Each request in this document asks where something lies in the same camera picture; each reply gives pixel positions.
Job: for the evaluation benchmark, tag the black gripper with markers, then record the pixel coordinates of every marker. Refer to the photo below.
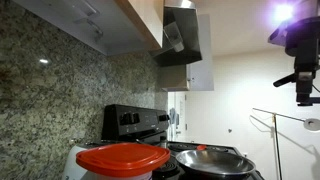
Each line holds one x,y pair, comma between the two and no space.
305,36

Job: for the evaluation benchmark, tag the steel range hood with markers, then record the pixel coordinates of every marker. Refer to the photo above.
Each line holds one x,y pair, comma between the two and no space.
186,33

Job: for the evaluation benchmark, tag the wood upper cabinet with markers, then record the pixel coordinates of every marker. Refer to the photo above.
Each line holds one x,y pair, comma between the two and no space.
140,20

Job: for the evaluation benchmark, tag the small red utensil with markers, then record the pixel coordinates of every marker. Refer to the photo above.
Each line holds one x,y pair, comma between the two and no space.
201,147

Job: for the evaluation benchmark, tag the clear plastic container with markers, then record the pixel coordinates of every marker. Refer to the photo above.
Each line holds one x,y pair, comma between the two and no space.
100,176

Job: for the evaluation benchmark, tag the orange plastic lid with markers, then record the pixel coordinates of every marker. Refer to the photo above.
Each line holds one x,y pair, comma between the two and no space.
123,158

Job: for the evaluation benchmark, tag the steel frying pan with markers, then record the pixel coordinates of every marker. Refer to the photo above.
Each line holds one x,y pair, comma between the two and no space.
213,161

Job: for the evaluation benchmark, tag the white room door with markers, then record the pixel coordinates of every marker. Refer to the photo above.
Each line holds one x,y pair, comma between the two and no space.
182,113

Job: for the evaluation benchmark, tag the small wall fixture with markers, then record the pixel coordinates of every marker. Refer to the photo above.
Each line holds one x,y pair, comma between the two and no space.
230,130

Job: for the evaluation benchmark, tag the bright ceiling light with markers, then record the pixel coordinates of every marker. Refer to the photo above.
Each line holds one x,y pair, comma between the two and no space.
283,12

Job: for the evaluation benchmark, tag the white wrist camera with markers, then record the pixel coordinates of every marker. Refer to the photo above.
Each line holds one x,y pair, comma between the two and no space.
278,33

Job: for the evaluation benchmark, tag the black electric stove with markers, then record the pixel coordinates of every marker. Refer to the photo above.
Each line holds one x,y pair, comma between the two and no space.
143,121

